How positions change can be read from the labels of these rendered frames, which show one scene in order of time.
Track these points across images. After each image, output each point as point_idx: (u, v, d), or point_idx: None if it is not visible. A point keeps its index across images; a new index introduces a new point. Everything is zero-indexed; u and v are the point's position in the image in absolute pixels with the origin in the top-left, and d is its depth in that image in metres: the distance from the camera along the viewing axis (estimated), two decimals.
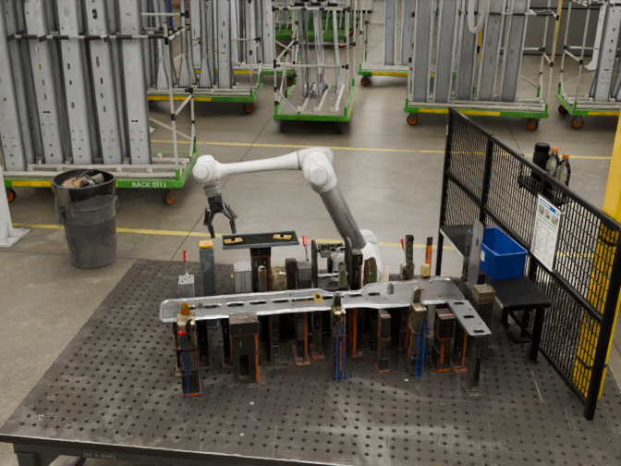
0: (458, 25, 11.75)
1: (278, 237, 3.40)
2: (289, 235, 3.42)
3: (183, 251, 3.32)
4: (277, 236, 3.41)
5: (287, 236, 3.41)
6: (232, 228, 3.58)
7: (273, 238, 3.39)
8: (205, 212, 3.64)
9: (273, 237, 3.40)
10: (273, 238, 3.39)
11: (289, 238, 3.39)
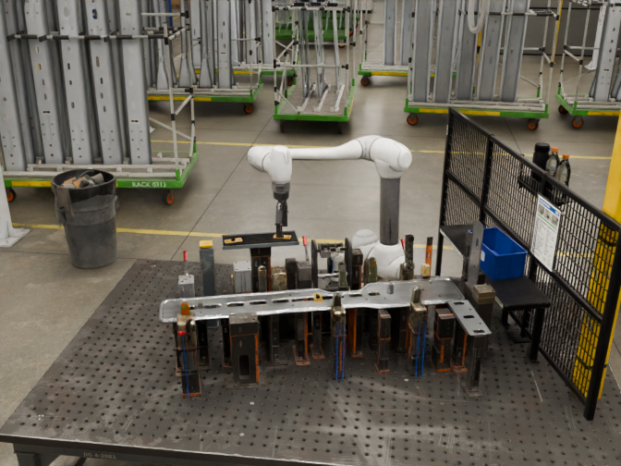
0: (458, 25, 11.75)
1: (278, 237, 3.40)
2: (289, 235, 3.42)
3: (183, 251, 3.32)
4: None
5: (287, 236, 3.41)
6: (276, 232, 3.32)
7: (273, 238, 3.39)
8: None
9: (273, 237, 3.40)
10: (273, 238, 3.39)
11: (289, 238, 3.39)
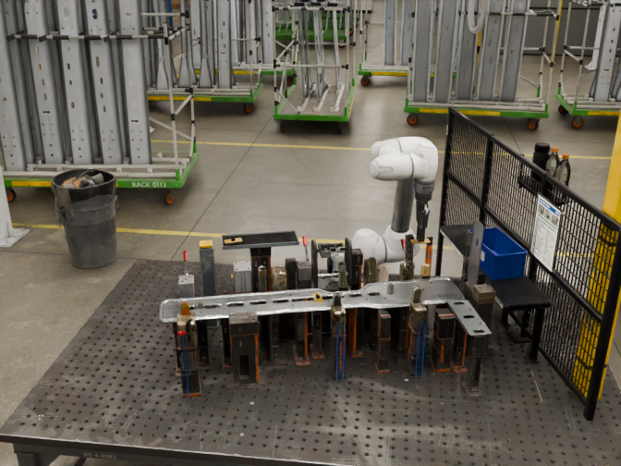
0: (458, 25, 11.75)
1: (417, 241, 3.13)
2: (426, 239, 3.16)
3: (183, 251, 3.32)
4: (415, 240, 3.14)
5: (425, 239, 3.15)
6: (419, 236, 3.11)
7: (413, 243, 3.12)
8: (416, 205, 3.13)
9: (412, 242, 3.12)
10: (413, 243, 3.12)
11: (430, 241, 3.13)
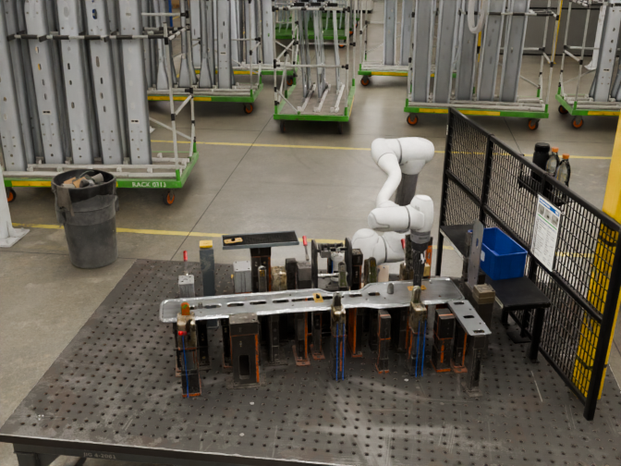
0: (458, 25, 11.75)
1: None
2: (422, 285, 3.26)
3: (183, 251, 3.32)
4: (411, 287, 3.24)
5: (421, 286, 3.25)
6: (415, 283, 3.21)
7: (409, 290, 3.22)
8: (412, 253, 3.22)
9: (408, 289, 3.22)
10: (409, 290, 3.22)
11: (426, 288, 3.23)
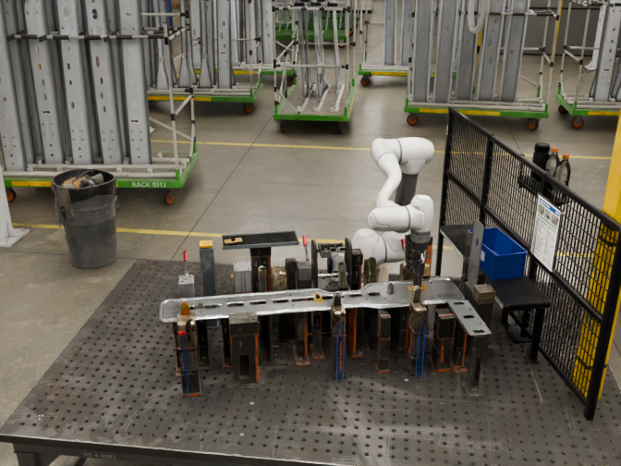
0: (458, 25, 11.75)
1: None
2: (422, 285, 3.26)
3: (183, 251, 3.32)
4: (412, 287, 3.24)
5: (421, 286, 3.25)
6: (416, 283, 3.21)
7: (410, 290, 3.22)
8: (413, 253, 3.22)
9: (409, 289, 3.22)
10: (410, 290, 3.22)
11: (426, 288, 3.23)
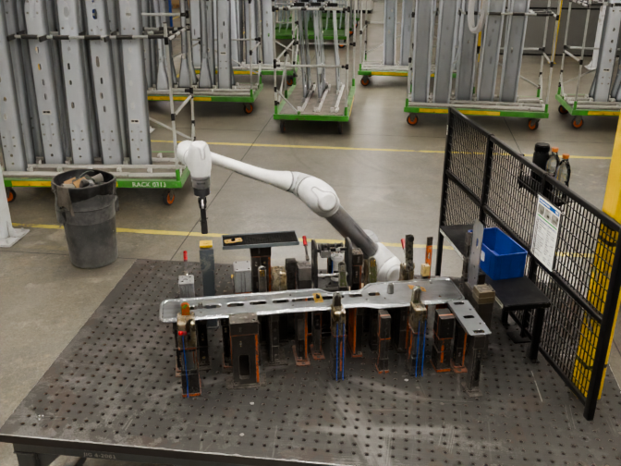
0: (458, 25, 11.75)
1: None
2: (422, 287, 3.26)
3: (183, 251, 3.32)
4: (412, 286, 3.24)
5: (421, 288, 3.25)
6: (201, 228, 3.31)
7: (410, 288, 3.21)
8: None
9: (409, 288, 3.22)
10: (410, 288, 3.21)
11: (426, 290, 3.23)
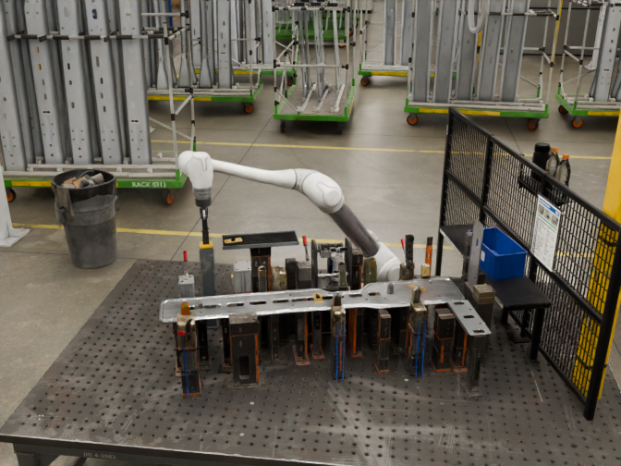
0: (458, 25, 11.75)
1: None
2: (422, 287, 3.26)
3: (183, 251, 3.32)
4: (412, 286, 3.24)
5: (421, 288, 3.25)
6: (202, 239, 3.33)
7: (410, 288, 3.21)
8: None
9: (409, 288, 3.22)
10: (410, 288, 3.21)
11: (426, 290, 3.23)
